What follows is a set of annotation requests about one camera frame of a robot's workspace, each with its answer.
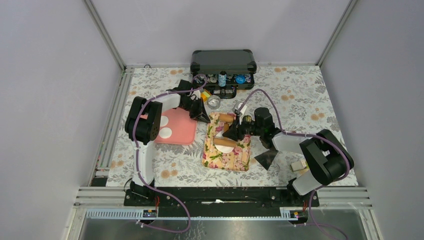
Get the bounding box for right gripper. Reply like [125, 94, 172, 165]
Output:
[222, 114, 264, 143]

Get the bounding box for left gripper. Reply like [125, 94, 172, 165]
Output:
[180, 97, 210, 123]

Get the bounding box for wooden double-ended rolling pin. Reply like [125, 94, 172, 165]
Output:
[213, 113, 237, 148]

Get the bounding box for white dough ball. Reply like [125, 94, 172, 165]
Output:
[214, 130, 234, 153]

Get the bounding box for floral yellow tray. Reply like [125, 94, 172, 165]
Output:
[202, 112, 251, 172]

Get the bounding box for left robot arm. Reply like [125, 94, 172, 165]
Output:
[124, 80, 211, 206]

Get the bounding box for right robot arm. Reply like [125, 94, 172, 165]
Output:
[222, 105, 354, 206]

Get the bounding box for white dough wrapper upper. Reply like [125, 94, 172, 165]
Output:
[160, 115, 169, 128]

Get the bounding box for white dough wrapper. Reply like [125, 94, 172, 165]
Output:
[158, 127, 173, 139]
[160, 115, 169, 128]

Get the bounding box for white dough wrapper lower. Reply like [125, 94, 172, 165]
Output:
[158, 127, 173, 139]

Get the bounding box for orange green sticky notes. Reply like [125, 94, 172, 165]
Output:
[200, 90, 212, 102]

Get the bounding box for pink plastic tray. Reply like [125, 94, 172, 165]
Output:
[154, 108, 197, 146]

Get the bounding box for blue white chip stack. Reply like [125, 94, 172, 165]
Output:
[218, 71, 227, 88]

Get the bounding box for black poker chip case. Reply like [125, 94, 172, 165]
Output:
[190, 49, 258, 99]

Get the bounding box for blue small blind button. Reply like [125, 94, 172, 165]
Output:
[235, 74, 246, 84]

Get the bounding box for white green eraser block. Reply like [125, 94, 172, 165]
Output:
[290, 159, 308, 172]

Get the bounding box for round metal cutter ring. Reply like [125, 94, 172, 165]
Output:
[207, 95, 222, 110]

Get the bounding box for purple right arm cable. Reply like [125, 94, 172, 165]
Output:
[236, 88, 352, 240]

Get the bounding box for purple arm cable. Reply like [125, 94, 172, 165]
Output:
[236, 88, 352, 240]
[131, 74, 210, 235]

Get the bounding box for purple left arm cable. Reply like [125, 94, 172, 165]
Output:
[131, 74, 210, 235]

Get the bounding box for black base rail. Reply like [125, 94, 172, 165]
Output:
[123, 187, 320, 218]

